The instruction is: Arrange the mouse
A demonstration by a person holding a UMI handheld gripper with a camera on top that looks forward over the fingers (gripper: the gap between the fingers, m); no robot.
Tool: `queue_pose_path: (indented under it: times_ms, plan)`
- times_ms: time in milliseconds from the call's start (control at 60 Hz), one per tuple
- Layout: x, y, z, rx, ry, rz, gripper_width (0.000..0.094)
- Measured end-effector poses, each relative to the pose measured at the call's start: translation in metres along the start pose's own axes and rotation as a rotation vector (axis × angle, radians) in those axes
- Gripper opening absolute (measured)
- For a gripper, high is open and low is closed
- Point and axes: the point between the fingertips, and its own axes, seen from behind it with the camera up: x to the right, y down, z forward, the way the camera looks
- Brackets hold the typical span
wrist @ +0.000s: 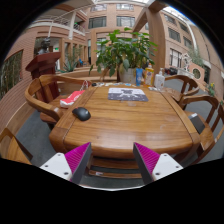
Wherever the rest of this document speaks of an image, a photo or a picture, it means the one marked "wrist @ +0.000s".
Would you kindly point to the black computer mouse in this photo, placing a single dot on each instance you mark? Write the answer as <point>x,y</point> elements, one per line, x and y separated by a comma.
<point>81,114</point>

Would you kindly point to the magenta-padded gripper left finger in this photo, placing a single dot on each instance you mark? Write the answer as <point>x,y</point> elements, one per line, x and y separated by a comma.
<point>60,164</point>

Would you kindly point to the white pump bottle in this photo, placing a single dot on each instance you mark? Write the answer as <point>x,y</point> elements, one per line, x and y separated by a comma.
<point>159,81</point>

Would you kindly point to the spiky green agave plant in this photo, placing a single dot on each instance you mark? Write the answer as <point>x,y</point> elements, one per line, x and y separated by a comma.
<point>70,65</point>

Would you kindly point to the green plant in white pot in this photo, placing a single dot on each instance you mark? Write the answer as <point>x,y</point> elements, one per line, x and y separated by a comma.
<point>128,75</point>

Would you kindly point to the orange liquid bottle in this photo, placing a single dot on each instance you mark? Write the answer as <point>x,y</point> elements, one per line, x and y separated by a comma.
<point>149,76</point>

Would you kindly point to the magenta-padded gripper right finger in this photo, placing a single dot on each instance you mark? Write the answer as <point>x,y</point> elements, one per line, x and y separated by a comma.
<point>165,164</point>

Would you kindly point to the blue tube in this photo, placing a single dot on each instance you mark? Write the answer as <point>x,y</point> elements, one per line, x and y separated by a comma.
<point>139,77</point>

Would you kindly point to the dark bust sculpture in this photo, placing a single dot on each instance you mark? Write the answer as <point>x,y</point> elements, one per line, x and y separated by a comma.
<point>44,46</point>

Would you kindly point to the dark red wooden pedestal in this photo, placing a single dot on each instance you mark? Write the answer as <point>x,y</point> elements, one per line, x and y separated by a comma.
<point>41,66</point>

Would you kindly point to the white statue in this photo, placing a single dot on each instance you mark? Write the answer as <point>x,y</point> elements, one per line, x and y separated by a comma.
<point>187,61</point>

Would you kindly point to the grey white printed mouse pad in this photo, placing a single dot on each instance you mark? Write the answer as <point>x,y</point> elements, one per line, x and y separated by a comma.
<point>127,94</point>

